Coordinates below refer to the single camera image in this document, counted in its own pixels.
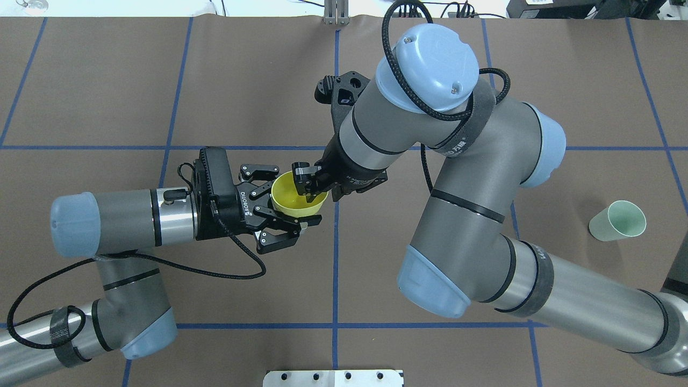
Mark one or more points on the yellow plastic cup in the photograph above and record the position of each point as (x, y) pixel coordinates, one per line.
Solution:
(286, 199)

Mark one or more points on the aluminium frame post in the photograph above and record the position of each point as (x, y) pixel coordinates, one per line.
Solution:
(336, 12)

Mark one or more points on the white pedestal column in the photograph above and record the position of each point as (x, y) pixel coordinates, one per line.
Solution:
(350, 377)

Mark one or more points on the green plastic cup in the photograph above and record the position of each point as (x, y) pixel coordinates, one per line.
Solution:
(620, 220)

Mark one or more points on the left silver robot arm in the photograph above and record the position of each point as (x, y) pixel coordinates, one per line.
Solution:
(113, 230)

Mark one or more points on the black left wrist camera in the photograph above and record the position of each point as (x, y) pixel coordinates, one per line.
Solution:
(215, 190)

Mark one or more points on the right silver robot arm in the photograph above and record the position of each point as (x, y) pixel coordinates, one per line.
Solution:
(429, 89)

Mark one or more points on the black box with label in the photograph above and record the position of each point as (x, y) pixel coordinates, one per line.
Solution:
(549, 9)

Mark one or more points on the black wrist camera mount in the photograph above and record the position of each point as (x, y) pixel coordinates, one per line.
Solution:
(341, 93)

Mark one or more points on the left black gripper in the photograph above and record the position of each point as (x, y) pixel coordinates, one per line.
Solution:
(243, 213)

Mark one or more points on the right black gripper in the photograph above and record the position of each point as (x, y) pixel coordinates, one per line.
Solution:
(349, 171)

